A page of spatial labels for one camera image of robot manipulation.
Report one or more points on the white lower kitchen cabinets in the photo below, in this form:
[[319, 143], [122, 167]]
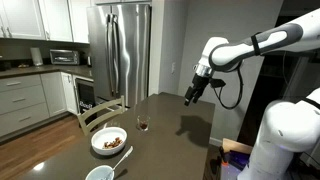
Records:
[[23, 100]]

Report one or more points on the wooden board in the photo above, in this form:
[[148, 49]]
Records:
[[235, 145]]

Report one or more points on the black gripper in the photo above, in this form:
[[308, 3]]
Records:
[[200, 85]]

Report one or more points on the black beverage cooler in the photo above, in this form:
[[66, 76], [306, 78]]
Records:
[[86, 95]]

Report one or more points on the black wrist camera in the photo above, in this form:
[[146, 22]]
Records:
[[217, 83]]

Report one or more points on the pale wooden chair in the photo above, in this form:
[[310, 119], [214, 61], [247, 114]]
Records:
[[100, 111]]

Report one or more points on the large white bowl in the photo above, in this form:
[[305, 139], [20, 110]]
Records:
[[100, 136]]

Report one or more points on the white kitchen cabinets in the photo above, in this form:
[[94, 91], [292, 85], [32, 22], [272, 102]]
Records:
[[23, 100], [56, 20]]

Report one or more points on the small white bowl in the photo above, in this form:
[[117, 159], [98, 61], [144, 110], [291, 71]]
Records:
[[95, 173]]

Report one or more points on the dark kitchen countertop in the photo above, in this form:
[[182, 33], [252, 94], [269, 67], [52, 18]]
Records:
[[50, 69]]

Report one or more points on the white upper kitchen cabinets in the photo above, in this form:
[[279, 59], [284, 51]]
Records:
[[56, 20]]

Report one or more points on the mixed nuts pile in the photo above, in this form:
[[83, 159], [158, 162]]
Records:
[[113, 143]]

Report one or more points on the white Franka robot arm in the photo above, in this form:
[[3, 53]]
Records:
[[286, 133]]

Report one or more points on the small brown nut portion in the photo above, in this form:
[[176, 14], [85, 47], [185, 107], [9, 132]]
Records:
[[143, 125]]

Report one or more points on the clear drinking glass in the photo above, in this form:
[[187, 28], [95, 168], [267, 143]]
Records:
[[143, 120]]

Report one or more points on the white countertop canister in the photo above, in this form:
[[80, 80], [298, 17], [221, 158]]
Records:
[[36, 56]]

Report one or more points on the silver toaster oven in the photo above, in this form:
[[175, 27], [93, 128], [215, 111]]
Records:
[[64, 57]]

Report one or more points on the stainless steel refrigerator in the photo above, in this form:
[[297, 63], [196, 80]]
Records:
[[126, 50]]

